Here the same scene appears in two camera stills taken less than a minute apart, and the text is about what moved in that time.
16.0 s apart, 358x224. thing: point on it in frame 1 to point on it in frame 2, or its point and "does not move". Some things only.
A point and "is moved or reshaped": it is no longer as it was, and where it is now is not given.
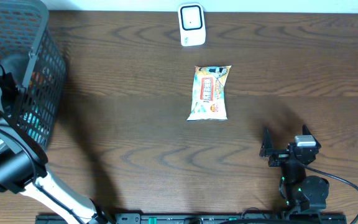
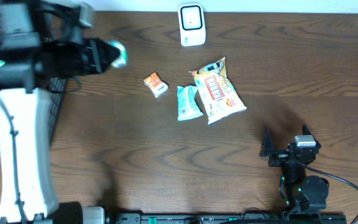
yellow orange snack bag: (208, 99) is moved or reshaped
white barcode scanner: (192, 24) does not move
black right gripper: (266, 145) does not move
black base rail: (192, 219) does not move
